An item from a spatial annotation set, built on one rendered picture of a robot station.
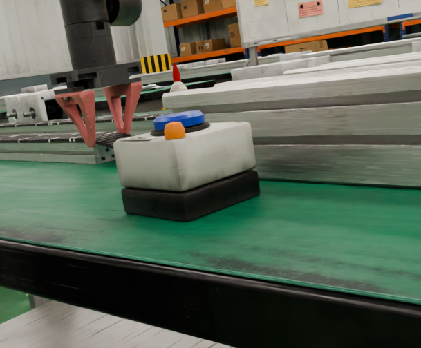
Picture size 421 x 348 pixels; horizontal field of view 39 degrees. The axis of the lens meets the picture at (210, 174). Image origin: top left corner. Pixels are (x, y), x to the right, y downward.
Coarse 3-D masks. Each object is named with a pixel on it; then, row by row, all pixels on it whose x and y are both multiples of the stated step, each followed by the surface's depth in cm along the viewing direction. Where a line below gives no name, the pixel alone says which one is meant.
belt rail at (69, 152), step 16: (0, 144) 100; (16, 144) 96; (32, 144) 91; (48, 144) 88; (64, 144) 84; (80, 144) 81; (96, 144) 79; (16, 160) 97; (32, 160) 93; (48, 160) 89; (64, 160) 85; (80, 160) 82; (96, 160) 79
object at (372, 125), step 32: (384, 64) 52; (416, 64) 48; (192, 96) 57; (224, 96) 54; (256, 96) 51; (288, 96) 49; (320, 96) 46; (352, 96) 46; (384, 96) 44; (416, 96) 42; (256, 128) 52; (288, 128) 50; (320, 128) 47; (352, 128) 45; (384, 128) 43; (416, 128) 41; (256, 160) 53; (288, 160) 50; (320, 160) 48; (352, 160) 46; (384, 160) 44; (416, 160) 42
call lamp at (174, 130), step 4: (168, 124) 42; (172, 124) 42; (176, 124) 42; (180, 124) 43; (168, 128) 42; (172, 128) 42; (176, 128) 42; (180, 128) 42; (184, 128) 43; (164, 132) 43; (168, 132) 42; (172, 132) 42; (176, 132) 42; (180, 132) 42; (184, 132) 43; (168, 136) 42; (172, 136) 42; (176, 136) 42; (180, 136) 42; (184, 136) 43
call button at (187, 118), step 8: (184, 112) 47; (192, 112) 46; (200, 112) 47; (160, 120) 46; (168, 120) 45; (176, 120) 45; (184, 120) 45; (192, 120) 45; (200, 120) 46; (160, 128) 46
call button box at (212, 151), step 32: (192, 128) 45; (224, 128) 45; (128, 160) 46; (160, 160) 43; (192, 160) 43; (224, 160) 45; (128, 192) 47; (160, 192) 45; (192, 192) 43; (224, 192) 45; (256, 192) 48
